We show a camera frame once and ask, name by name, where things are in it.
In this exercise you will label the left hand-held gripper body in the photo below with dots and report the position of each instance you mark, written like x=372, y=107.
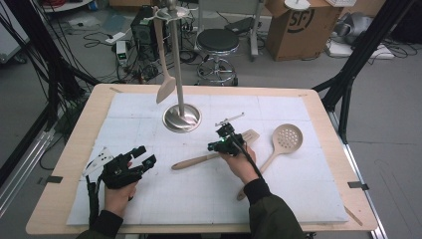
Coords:
x=117, y=172

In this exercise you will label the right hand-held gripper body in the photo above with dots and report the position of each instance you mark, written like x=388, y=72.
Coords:
x=234, y=146

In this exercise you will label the slotted beige spatula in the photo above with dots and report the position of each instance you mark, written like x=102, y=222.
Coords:
x=189, y=162

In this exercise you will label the metal utensil stand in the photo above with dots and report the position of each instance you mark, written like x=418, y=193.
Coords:
x=181, y=119

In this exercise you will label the beige skimmer spoon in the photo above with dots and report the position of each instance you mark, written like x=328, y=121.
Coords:
x=287, y=136

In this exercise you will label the solid beige spatula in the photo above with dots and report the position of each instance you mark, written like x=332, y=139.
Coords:
x=166, y=89

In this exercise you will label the person's right hand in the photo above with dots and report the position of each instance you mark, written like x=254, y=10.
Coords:
x=244, y=169

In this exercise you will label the person's left hand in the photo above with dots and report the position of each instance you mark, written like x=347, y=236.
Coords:
x=117, y=199

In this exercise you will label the white foam mat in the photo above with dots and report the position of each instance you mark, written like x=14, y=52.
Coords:
x=185, y=199

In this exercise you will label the black tape strip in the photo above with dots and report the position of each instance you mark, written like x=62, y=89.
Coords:
x=357, y=185
x=53, y=179

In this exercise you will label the black round stool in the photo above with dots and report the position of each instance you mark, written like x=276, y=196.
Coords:
x=217, y=40

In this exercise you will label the grey metal stand leg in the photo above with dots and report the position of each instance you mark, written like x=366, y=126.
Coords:
x=255, y=36

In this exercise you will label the small white device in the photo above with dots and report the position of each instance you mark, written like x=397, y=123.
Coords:
x=121, y=53

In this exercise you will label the black flat device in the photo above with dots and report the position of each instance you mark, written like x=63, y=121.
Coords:
x=240, y=26

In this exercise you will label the cardboard box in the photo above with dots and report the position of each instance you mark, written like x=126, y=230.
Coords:
x=298, y=43

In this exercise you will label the black computer tower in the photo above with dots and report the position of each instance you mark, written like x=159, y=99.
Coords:
x=146, y=36

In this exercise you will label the white power strip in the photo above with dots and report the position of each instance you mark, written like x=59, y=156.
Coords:
x=115, y=38

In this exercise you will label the brown tape strip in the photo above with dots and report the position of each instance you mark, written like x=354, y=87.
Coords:
x=353, y=216

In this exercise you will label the white flat panel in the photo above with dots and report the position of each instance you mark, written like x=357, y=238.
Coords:
x=345, y=49

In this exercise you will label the white round disc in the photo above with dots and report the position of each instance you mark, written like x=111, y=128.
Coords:
x=297, y=4

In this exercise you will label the white round table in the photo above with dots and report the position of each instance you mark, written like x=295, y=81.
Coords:
x=66, y=6

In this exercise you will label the grey machine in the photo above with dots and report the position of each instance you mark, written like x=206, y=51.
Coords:
x=355, y=26

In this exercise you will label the aluminium rail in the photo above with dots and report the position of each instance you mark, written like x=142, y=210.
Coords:
x=369, y=199
x=20, y=179

